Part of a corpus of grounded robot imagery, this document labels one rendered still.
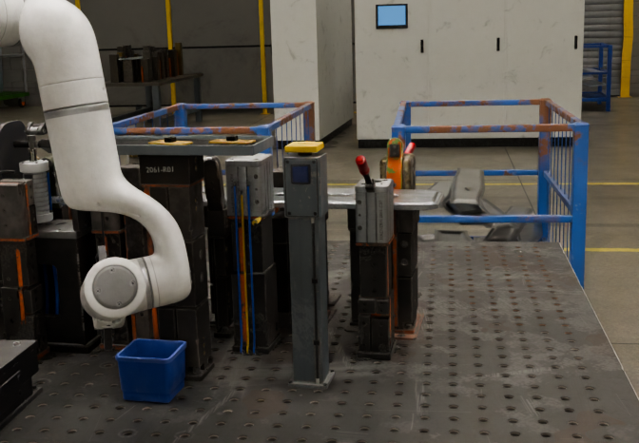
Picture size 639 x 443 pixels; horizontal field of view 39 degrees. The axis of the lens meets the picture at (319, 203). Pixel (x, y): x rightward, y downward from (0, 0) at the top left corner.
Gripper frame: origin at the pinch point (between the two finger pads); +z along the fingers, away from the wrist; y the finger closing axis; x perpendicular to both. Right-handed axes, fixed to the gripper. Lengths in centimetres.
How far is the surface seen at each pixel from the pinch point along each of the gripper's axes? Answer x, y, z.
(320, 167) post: -39.3, 20.1, -5.7
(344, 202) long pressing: -52, 17, 20
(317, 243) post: -38.7, 6.9, -1.0
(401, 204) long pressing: -63, 15, 14
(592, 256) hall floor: -296, 16, 294
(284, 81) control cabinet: -255, 261, 762
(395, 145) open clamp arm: -70, 31, 31
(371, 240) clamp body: -53, 8, 9
